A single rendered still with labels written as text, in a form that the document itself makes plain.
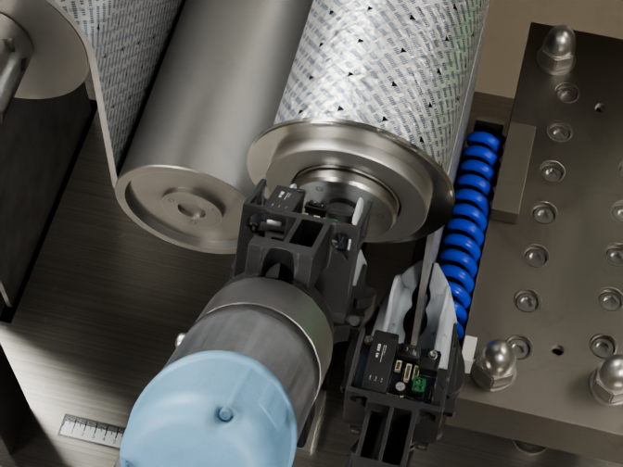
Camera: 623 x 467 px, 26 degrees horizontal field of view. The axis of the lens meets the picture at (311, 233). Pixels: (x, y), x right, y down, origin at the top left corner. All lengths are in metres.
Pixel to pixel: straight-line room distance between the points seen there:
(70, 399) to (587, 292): 0.47
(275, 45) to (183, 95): 0.09
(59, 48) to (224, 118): 0.15
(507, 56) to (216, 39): 1.61
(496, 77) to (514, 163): 1.38
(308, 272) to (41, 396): 0.58
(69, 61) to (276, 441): 0.39
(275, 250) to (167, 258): 0.59
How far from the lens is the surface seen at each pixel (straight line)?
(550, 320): 1.15
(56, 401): 1.27
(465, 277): 1.15
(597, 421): 1.12
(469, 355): 1.10
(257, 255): 0.73
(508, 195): 1.18
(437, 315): 1.06
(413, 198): 0.92
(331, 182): 0.90
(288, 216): 0.78
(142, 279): 1.31
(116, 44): 0.95
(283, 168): 0.92
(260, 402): 0.61
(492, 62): 2.60
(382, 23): 0.94
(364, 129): 0.88
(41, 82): 0.95
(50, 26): 0.90
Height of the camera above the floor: 2.04
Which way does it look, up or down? 60 degrees down
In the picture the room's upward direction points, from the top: straight up
